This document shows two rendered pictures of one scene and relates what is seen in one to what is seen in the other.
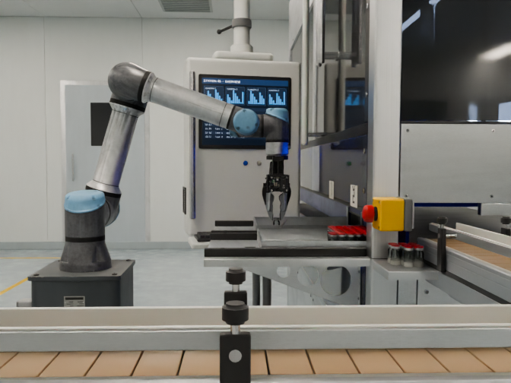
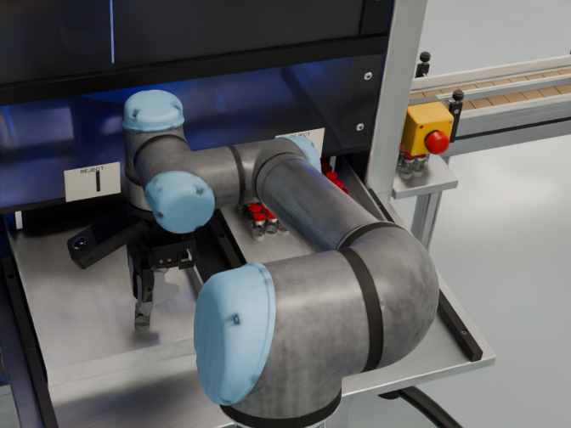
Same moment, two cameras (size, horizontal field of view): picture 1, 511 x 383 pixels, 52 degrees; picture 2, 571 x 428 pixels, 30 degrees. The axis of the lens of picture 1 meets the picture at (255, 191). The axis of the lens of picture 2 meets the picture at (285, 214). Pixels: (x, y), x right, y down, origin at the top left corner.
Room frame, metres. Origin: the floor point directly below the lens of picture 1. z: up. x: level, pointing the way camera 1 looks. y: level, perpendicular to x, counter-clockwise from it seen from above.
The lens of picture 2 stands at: (1.99, 1.01, 2.06)
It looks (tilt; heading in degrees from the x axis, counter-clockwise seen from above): 40 degrees down; 247
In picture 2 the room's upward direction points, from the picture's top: 6 degrees clockwise
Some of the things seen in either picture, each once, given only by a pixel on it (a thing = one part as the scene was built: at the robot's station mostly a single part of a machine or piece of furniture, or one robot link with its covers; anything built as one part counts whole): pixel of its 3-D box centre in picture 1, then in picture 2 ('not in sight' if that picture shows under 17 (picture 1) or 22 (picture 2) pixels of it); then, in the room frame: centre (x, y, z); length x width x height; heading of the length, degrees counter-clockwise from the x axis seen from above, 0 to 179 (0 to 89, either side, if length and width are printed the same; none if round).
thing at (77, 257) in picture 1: (85, 251); not in sight; (1.58, 0.52, 0.84); 0.15 x 0.15 x 0.10
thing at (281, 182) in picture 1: (277, 174); (158, 228); (1.72, -0.07, 1.07); 0.09 x 0.08 x 0.12; 2
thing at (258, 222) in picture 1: (304, 226); (109, 278); (1.77, -0.17, 0.90); 0.34 x 0.26 x 0.04; 92
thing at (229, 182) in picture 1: (240, 144); not in sight; (2.33, 0.07, 1.19); 0.50 x 0.19 x 0.78; 102
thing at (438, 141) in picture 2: (371, 213); (436, 141); (1.18, -0.26, 0.99); 0.04 x 0.04 x 0.04; 2
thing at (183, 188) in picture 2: (246, 125); (187, 183); (1.70, 0.03, 1.23); 0.11 x 0.11 x 0.08; 1
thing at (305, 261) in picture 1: (289, 241); (227, 299); (1.60, -0.10, 0.87); 0.70 x 0.48 x 0.02; 2
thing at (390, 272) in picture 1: (410, 269); (409, 166); (1.17, -0.35, 0.87); 0.14 x 0.13 x 0.02; 92
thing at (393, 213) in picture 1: (391, 213); (424, 126); (1.18, -0.31, 1.00); 0.08 x 0.07 x 0.07; 92
